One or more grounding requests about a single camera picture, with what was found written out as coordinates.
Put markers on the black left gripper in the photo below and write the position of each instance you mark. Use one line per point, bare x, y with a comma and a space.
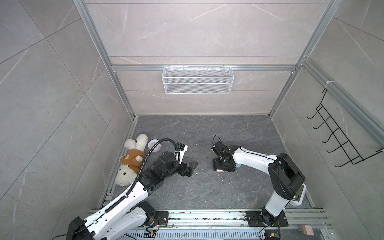
183, 170

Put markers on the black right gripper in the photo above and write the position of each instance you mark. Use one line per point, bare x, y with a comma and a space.
216, 166

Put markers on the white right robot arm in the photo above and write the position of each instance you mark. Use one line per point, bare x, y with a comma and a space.
286, 180

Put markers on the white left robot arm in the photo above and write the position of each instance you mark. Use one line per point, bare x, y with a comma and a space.
129, 210

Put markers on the pink alarm clock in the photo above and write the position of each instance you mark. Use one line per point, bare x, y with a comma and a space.
153, 143

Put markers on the plush bunny brown hoodie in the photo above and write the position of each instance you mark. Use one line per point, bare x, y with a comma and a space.
131, 163

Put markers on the white digital timer device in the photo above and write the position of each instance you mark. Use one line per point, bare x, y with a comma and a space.
299, 196

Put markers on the slotted cable duct rail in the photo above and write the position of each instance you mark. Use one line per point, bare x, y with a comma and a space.
231, 224

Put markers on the white wire mesh basket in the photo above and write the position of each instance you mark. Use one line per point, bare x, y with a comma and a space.
197, 80

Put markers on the pink block beside rail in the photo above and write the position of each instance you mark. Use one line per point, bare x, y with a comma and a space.
306, 230

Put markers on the black wall hook rack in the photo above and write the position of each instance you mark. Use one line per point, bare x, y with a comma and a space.
336, 133

